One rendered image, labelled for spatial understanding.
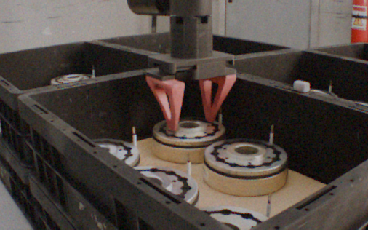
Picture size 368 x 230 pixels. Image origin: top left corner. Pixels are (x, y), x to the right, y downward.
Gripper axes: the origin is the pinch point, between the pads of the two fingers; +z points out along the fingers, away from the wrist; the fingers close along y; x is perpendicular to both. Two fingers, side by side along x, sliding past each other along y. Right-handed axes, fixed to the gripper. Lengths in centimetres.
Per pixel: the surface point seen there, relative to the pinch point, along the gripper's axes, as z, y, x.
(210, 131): 1.0, -1.1, 2.9
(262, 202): 4.3, 2.5, 17.6
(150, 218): -3.9, 20.3, 25.1
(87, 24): 18, -118, -364
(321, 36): 22, -260, -179
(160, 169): 1.1, 10.8, 9.7
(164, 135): 1.0, 4.9, 0.7
